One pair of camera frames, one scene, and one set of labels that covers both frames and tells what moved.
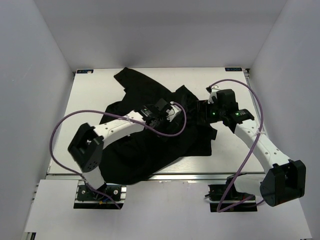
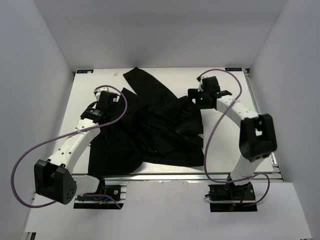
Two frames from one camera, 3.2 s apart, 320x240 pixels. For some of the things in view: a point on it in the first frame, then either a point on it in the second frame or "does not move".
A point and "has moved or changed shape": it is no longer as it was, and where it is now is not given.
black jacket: (186, 132) has moved or changed shape
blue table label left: (85, 71) does not move
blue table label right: (234, 69) does not move
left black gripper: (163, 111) -> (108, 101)
